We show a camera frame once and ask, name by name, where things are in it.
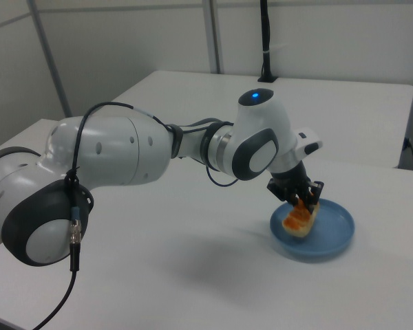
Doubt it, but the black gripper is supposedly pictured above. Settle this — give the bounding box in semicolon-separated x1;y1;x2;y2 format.
266;164;326;212

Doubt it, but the blue round plate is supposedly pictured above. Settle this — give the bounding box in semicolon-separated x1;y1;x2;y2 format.
268;197;357;258

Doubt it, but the white rectangular table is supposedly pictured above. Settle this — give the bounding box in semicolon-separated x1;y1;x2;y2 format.
112;70;413;170

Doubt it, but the white cable tie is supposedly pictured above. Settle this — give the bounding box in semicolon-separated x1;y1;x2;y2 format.
262;43;290;56

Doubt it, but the black camera stand pole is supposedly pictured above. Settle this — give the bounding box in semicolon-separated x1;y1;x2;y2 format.
257;0;279;84

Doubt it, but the wide aluminium frame post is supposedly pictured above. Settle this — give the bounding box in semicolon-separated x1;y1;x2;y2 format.
202;0;225;74

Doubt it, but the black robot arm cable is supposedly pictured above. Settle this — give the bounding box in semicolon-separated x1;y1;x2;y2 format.
30;102;239;330

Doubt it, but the slim aluminium frame post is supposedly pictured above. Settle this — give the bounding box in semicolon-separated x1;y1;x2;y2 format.
26;0;74;120

